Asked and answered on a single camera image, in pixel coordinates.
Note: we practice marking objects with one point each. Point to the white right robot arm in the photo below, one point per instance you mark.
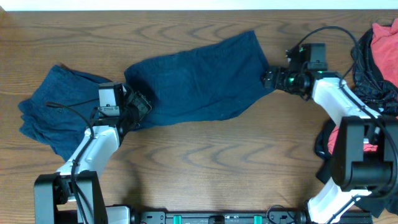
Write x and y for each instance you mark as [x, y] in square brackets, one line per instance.
[364, 158]

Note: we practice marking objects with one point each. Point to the folded blue shorts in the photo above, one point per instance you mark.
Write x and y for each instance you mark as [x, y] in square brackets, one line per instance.
[54, 115]

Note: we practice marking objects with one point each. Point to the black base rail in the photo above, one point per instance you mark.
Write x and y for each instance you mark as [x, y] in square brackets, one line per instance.
[274, 215]

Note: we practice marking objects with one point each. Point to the dark navy shorts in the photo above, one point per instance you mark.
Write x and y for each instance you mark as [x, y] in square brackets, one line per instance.
[214, 82]

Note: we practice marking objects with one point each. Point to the red t-shirt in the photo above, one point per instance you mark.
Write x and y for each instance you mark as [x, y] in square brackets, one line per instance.
[384, 50]

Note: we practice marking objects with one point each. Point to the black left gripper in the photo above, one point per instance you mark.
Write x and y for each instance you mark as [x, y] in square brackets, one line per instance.
[138, 101]

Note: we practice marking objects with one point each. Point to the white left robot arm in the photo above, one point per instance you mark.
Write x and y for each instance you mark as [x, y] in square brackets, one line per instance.
[73, 194]

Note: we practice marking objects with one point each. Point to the black patterned garment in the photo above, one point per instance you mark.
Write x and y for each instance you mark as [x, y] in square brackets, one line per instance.
[369, 84]

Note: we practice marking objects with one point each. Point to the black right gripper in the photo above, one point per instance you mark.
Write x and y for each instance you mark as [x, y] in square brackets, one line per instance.
[278, 83]

